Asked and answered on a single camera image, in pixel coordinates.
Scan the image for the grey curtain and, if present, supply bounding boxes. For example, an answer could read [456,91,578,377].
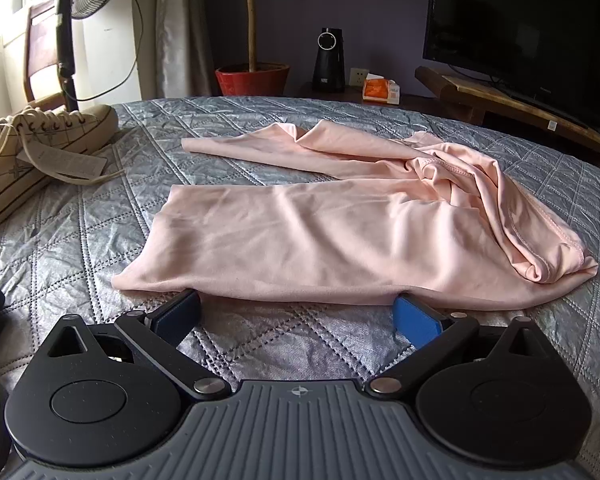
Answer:
[152,0,216,99]

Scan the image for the black cylindrical speaker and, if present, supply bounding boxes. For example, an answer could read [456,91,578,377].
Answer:
[312,27,346,93]

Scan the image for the potted green tree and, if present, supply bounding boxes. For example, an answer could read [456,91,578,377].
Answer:
[242,0,312,73]

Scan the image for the wooden television riser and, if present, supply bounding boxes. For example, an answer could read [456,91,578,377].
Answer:
[414,66,600,153]

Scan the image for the beige canvas sneaker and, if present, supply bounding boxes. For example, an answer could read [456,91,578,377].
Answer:
[0,152,51,239]
[0,103,127,186]

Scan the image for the silver quilted blanket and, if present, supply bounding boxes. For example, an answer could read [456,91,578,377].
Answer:
[0,95,600,480]

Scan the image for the pink pants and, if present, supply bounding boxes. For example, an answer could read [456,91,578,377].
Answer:
[111,119,600,307]

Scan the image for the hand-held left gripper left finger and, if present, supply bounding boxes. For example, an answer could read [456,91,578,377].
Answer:
[45,289,232,404]

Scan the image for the dark wooden low cabinet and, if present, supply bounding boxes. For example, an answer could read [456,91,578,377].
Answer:
[285,82,486,126]

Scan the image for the wooden chair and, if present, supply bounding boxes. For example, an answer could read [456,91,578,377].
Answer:
[22,0,77,104]

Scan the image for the paper hang tag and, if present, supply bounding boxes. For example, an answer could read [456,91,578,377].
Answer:
[27,142,108,181]

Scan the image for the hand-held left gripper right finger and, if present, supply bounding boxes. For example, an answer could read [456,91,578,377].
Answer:
[364,294,549,404]

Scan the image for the red plant pot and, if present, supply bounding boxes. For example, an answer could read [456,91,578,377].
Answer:
[215,62,291,97]

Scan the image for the black flat television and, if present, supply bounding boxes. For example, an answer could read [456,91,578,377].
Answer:
[422,0,600,136]

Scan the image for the black standing fan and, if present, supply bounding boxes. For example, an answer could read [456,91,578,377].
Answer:
[46,0,117,113]

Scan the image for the orange tissue pack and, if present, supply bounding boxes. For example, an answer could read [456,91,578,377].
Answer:
[362,75,402,106]

